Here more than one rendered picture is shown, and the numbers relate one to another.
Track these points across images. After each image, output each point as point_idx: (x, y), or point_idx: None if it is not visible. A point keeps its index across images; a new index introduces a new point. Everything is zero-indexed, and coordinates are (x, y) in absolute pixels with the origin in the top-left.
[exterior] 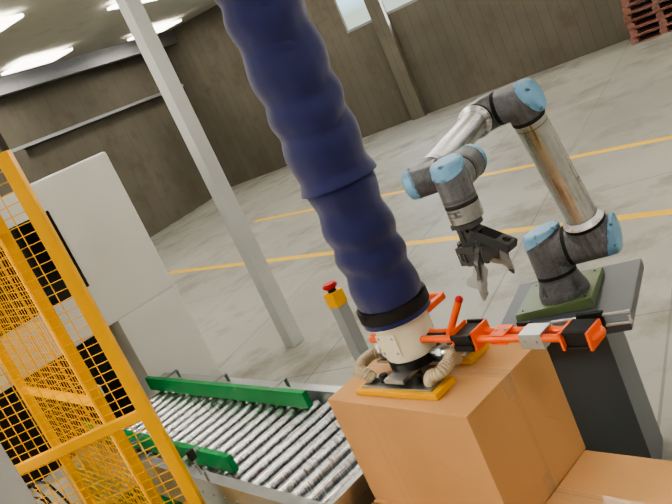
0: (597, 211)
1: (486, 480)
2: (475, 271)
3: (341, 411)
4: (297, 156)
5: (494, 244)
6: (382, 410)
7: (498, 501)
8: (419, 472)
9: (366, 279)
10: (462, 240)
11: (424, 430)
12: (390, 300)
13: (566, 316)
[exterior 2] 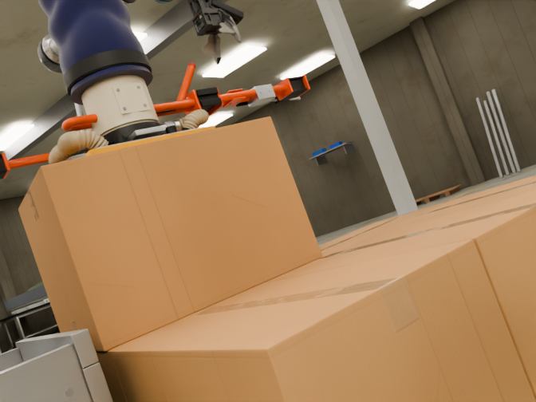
0: None
1: (290, 192)
2: (223, 25)
3: (70, 179)
4: None
5: (233, 9)
6: (158, 147)
7: (302, 216)
8: (205, 231)
9: (116, 13)
10: (202, 6)
11: (219, 154)
12: (139, 43)
13: None
